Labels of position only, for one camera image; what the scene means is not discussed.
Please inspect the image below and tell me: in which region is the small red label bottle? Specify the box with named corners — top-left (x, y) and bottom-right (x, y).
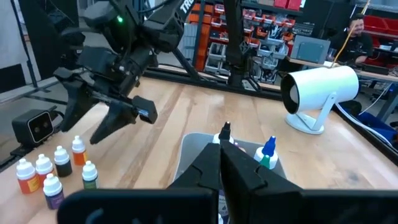
top-left (34, 153), bottom-right (56, 185)

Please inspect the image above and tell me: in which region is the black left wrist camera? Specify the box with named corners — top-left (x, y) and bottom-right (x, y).
top-left (78, 46), bottom-right (119, 75)

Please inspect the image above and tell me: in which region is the red storage cabinet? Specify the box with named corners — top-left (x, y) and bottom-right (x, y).
top-left (363, 14), bottom-right (398, 40)

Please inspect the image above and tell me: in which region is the yellow hanging cord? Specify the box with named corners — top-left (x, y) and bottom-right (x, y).
top-left (330, 0), bottom-right (371, 68)

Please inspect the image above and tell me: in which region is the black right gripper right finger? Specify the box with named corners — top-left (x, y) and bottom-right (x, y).
top-left (220, 139), bottom-right (398, 224)

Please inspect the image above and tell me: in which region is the black partition panel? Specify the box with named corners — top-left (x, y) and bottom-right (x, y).
top-left (18, 0), bottom-right (80, 80)

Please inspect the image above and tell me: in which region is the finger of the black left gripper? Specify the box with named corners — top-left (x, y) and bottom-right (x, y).
top-left (58, 78), bottom-right (101, 133)
top-left (89, 100), bottom-right (138, 146)

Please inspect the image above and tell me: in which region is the black aluminium table frame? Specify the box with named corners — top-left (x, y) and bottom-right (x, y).
top-left (0, 0), bottom-right (398, 169)

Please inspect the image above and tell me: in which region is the small violet bottle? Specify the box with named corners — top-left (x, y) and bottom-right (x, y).
top-left (42, 173), bottom-right (66, 211)

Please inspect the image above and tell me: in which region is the small black bottle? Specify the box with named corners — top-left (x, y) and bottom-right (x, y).
top-left (53, 145), bottom-right (73, 179)

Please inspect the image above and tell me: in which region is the black stereo camera box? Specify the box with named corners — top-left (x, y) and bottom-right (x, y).
top-left (11, 108), bottom-right (55, 147)

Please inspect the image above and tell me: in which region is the person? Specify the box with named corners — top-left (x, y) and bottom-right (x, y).
top-left (328, 13), bottom-right (374, 65)

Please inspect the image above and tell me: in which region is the large blue food coloring bottle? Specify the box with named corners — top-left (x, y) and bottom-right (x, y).
top-left (252, 135), bottom-right (279, 170)

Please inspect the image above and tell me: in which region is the white cylindrical projector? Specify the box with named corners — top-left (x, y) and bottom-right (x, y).
top-left (280, 65), bottom-right (360, 136)

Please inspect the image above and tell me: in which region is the small orange bottle yellow label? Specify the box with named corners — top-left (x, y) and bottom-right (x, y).
top-left (16, 157), bottom-right (40, 195)

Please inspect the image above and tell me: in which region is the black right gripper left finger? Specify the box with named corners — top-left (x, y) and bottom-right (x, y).
top-left (57, 142), bottom-right (222, 224)

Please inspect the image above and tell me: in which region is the white projector cable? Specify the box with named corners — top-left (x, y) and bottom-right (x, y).
top-left (334, 101), bottom-right (398, 151)

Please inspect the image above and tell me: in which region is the small orange food coloring bottle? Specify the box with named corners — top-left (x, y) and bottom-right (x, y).
top-left (72, 134), bottom-right (89, 167)

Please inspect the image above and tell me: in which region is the small dark green bottle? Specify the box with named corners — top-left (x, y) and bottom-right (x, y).
top-left (81, 160), bottom-right (100, 190)

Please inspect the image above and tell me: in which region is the grey box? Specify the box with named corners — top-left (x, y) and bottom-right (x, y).
top-left (290, 34), bottom-right (331, 65)

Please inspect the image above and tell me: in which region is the white curtain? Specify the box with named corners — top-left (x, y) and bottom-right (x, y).
top-left (0, 0), bottom-right (32, 74)

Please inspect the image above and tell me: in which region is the white plastic bin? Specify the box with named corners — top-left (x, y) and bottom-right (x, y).
top-left (173, 131), bottom-right (287, 189)

